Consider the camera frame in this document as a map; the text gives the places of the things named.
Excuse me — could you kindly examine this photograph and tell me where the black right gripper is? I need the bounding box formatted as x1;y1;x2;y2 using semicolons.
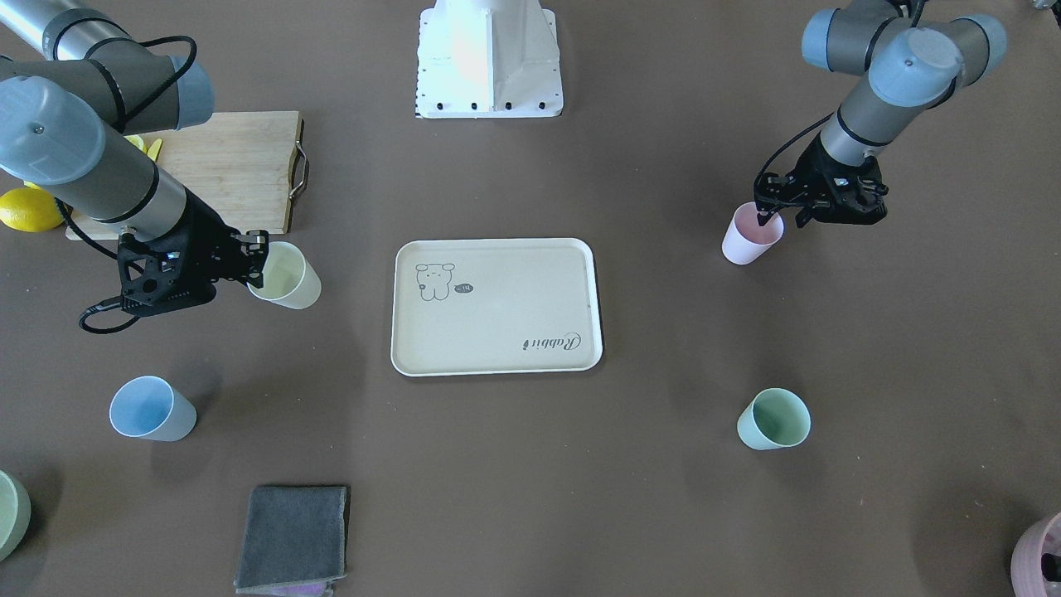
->
117;192;269;318

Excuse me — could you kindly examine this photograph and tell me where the whole lemon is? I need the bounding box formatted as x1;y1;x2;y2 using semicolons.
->
1;187;64;233

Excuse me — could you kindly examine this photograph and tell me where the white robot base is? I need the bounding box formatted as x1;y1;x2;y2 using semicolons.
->
414;1;564;119

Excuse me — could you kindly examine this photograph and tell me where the blue cup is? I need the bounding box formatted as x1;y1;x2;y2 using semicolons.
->
109;376;197;442

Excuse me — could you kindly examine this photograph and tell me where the green bowl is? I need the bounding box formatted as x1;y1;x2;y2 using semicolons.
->
1;471;31;561

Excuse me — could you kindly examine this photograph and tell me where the black cable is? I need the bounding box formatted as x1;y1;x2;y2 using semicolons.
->
753;113;833;206
53;35;201;336

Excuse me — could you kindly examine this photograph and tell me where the pink container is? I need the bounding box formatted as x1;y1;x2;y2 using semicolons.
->
1010;513;1060;596

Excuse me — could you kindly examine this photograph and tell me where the grey folded cloth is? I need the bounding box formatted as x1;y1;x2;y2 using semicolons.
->
234;485;347;596

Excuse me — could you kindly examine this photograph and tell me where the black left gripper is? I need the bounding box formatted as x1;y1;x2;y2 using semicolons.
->
755;136;888;228

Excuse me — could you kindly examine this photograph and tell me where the cream serving tray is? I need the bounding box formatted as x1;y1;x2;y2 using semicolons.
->
390;238;603;377

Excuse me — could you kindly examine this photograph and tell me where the green cup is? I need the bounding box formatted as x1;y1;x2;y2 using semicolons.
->
736;388;811;450

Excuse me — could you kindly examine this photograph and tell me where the pink cup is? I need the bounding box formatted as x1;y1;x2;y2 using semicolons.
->
721;201;785;265

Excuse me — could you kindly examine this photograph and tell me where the lemon slice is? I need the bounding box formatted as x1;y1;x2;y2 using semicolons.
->
123;133;147;153

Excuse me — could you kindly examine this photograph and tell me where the bamboo cutting board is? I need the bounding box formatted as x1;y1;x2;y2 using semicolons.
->
54;112;307;241

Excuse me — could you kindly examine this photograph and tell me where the yellow cup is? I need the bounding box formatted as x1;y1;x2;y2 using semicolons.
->
247;241;321;309

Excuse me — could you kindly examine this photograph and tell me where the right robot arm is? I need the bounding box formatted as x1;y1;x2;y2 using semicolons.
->
1;1;268;320

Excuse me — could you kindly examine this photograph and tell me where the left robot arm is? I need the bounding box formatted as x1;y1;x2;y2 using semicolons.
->
753;1;1008;226

